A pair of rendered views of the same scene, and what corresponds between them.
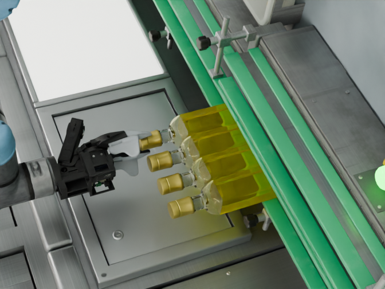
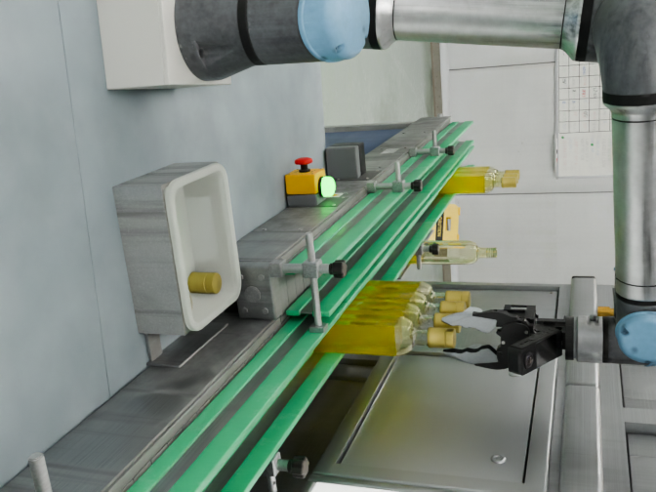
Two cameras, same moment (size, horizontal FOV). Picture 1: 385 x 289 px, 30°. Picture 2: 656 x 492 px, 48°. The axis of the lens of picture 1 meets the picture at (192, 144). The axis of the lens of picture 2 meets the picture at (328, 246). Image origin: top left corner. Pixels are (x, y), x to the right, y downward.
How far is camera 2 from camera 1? 207 cm
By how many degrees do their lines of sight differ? 99
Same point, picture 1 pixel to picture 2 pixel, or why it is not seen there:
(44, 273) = (607, 386)
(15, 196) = not seen: hidden behind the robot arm
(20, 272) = (635, 404)
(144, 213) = (474, 379)
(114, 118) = (435, 457)
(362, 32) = (231, 184)
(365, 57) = (241, 197)
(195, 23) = (271, 373)
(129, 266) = not seen: hidden behind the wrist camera
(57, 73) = not seen: outside the picture
